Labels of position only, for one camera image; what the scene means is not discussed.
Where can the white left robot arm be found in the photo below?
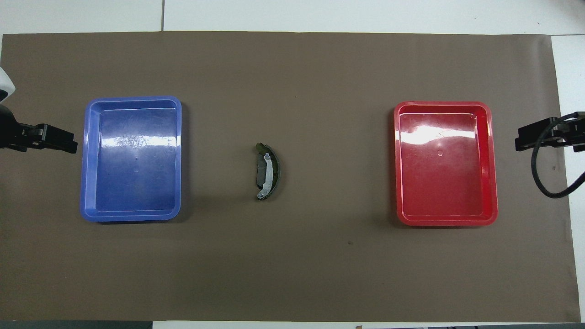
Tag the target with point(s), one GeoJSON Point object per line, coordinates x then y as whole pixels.
{"type": "Point", "coordinates": [5, 87]}

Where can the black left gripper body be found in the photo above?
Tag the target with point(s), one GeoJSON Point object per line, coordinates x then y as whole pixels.
{"type": "Point", "coordinates": [23, 136]}

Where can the dark brake pad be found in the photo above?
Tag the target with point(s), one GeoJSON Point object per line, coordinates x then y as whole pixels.
{"type": "Point", "coordinates": [261, 171]}

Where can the brown table mat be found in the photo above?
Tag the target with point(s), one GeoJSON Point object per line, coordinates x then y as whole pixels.
{"type": "Point", "coordinates": [292, 91]}

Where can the blue plastic tray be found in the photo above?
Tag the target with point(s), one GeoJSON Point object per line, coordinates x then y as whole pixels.
{"type": "Point", "coordinates": [132, 183]}

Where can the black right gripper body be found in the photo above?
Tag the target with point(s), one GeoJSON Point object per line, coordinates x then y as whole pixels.
{"type": "Point", "coordinates": [569, 135]}

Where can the red plastic tray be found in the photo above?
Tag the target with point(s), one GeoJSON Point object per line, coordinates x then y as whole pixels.
{"type": "Point", "coordinates": [445, 183]}

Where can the curved brake shoe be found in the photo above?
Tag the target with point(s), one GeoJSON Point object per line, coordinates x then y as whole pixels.
{"type": "Point", "coordinates": [274, 176]}

